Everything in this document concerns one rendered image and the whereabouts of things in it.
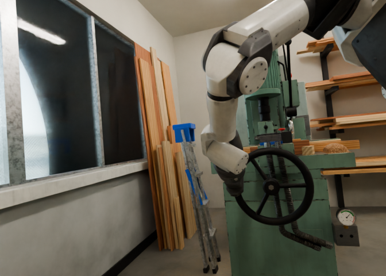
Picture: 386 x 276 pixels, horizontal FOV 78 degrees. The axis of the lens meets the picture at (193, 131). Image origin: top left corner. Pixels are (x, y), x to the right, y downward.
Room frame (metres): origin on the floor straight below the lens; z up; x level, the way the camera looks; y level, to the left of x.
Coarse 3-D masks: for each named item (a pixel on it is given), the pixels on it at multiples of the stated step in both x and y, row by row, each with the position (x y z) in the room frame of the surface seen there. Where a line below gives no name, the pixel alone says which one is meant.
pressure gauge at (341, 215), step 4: (340, 208) 0.96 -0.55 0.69; (344, 208) 0.94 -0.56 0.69; (336, 212) 0.96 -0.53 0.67; (340, 212) 0.94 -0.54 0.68; (344, 212) 0.93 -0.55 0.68; (348, 212) 0.93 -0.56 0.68; (352, 212) 0.92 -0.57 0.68; (336, 216) 0.96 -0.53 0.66; (340, 216) 0.94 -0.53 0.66; (344, 216) 0.93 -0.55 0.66; (348, 216) 0.93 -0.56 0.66; (352, 216) 0.93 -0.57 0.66; (340, 220) 0.94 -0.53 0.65; (344, 220) 0.94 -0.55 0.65; (348, 220) 0.93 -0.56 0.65; (352, 220) 0.93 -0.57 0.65; (344, 224) 0.93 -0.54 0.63; (348, 224) 0.93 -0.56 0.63; (352, 224) 0.93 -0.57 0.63
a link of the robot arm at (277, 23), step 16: (288, 0) 0.48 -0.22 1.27; (256, 16) 0.46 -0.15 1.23; (272, 16) 0.46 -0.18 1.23; (288, 16) 0.47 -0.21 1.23; (304, 16) 0.49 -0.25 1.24; (224, 32) 0.49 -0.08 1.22; (240, 32) 0.46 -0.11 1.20; (256, 32) 0.45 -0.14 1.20; (272, 32) 0.46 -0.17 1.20; (288, 32) 0.49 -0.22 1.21; (208, 48) 0.50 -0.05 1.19; (240, 48) 0.44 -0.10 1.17; (256, 48) 0.43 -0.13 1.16; (272, 48) 0.46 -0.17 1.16; (256, 64) 0.44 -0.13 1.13; (240, 80) 0.45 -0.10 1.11; (256, 80) 0.47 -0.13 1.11
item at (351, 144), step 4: (352, 140) 1.11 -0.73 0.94; (356, 140) 1.10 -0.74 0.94; (312, 144) 1.16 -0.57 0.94; (316, 144) 1.15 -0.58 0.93; (320, 144) 1.15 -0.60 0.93; (324, 144) 1.14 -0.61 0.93; (328, 144) 1.14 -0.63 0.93; (344, 144) 1.12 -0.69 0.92; (348, 144) 1.11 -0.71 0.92; (352, 144) 1.11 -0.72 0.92; (356, 144) 1.10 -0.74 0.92; (316, 148) 1.15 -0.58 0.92; (320, 148) 1.15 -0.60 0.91; (348, 148) 1.11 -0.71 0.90; (352, 148) 1.11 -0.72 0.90; (356, 148) 1.10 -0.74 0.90; (248, 152) 1.25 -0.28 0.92
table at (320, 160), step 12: (300, 156) 1.03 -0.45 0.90; (312, 156) 1.02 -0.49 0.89; (324, 156) 1.00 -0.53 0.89; (336, 156) 0.99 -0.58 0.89; (348, 156) 0.98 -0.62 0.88; (252, 168) 1.09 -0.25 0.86; (264, 168) 0.99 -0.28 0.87; (276, 168) 0.97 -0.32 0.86; (288, 168) 0.96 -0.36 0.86; (312, 168) 1.02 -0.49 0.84
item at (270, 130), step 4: (260, 124) 1.19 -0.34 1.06; (264, 124) 1.18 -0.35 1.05; (268, 124) 1.18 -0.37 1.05; (272, 124) 1.17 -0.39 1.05; (260, 128) 1.19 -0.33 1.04; (268, 128) 1.18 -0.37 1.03; (272, 128) 1.17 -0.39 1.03; (260, 132) 1.19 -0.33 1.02; (264, 132) 1.18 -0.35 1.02; (268, 132) 1.18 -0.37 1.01; (272, 132) 1.17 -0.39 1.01
